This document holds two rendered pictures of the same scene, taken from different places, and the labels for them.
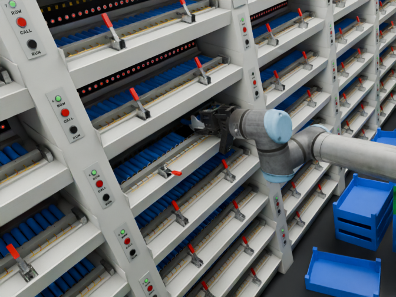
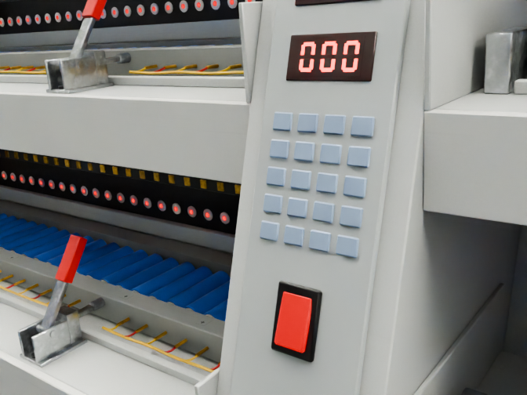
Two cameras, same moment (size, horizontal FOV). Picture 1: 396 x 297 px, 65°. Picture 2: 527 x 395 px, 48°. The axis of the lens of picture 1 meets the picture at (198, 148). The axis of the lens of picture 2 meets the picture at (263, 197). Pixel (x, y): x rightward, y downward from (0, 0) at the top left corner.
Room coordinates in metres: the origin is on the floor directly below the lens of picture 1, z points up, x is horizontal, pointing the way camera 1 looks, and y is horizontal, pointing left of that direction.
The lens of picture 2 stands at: (1.06, -0.54, 1.44)
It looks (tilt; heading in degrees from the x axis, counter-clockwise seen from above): 3 degrees down; 76
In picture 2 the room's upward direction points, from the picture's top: 7 degrees clockwise
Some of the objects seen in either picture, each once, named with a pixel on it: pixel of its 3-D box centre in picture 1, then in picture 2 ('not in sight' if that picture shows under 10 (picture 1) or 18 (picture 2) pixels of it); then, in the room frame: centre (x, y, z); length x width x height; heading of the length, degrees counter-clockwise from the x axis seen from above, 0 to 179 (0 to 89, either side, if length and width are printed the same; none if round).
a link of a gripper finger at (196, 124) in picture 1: (195, 122); not in sight; (1.00, -0.02, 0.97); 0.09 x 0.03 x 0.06; 43
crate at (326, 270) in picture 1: (342, 274); not in sight; (1.00, -0.48, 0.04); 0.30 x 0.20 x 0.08; 53
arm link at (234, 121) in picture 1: (241, 124); not in sight; (0.87, -0.15, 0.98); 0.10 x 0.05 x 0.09; 129
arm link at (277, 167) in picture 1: (277, 159); not in sight; (0.80, -0.22, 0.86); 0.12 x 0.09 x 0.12; 112
